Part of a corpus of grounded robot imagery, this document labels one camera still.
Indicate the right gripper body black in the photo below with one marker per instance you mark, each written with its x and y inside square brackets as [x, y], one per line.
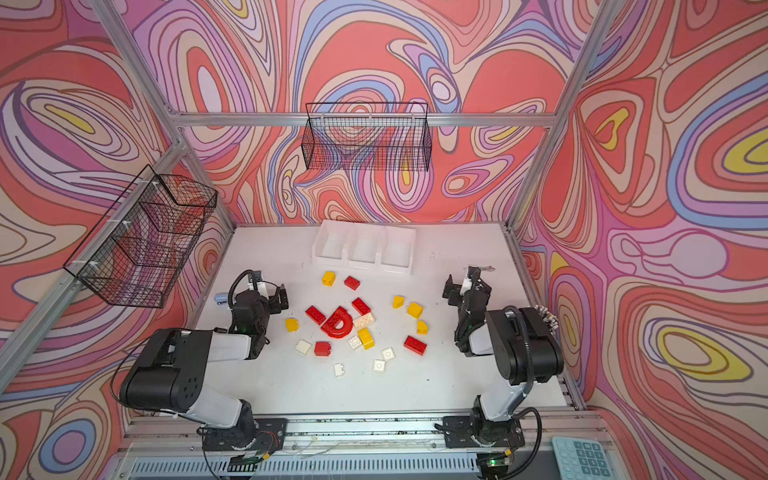
[455, 298]

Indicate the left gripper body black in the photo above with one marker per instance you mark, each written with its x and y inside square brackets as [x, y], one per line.
[272, 305]

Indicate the red long lego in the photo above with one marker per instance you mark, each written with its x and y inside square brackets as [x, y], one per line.
[316, 315]

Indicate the cream long lego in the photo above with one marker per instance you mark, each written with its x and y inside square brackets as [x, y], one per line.
[363, 321]

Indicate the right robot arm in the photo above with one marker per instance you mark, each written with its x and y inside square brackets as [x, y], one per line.
[521, 342]

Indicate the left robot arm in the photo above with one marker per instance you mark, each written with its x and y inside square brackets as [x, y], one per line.
[169, 373]

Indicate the red arch lego piece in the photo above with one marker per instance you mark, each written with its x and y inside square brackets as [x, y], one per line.
[339, 324]

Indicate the red square lego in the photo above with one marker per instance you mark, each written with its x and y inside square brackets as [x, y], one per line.
[322, 349]

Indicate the left white plastic bin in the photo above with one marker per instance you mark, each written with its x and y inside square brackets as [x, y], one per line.
[330, 246]

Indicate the white plastic bin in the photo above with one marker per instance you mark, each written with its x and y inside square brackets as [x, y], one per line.
[330, 246]
[398, 250]
[364, 245]

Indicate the cup of pens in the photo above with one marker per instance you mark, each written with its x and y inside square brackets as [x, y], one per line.
[550, 320]

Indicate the cream small lego centre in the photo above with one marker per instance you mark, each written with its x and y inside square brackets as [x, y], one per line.
[354, 342]

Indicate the right white plastic bin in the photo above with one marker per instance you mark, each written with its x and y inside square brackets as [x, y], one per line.
[398, 250]

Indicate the cream lego front right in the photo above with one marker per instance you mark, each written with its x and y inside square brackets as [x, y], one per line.
[388, 354]

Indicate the middle white plastic bin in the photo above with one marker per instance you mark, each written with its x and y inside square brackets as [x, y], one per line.
[364, 245]

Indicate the cream lego front middle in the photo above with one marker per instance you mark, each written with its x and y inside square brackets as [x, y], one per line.
[379, 366]

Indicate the teal calculator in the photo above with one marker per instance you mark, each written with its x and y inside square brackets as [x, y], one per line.
[581, 459]

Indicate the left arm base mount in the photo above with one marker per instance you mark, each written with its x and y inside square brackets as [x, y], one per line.
[242, 446]

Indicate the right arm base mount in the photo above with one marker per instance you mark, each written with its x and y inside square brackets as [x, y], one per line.
[496, 442]

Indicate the black wire basket left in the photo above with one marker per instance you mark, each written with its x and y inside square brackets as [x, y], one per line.
[147, 243]

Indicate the black wire basket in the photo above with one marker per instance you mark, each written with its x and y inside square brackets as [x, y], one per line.
[367, 136]
[147, 243]

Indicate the black wire basket back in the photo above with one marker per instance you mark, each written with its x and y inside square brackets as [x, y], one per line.
[367, 136]

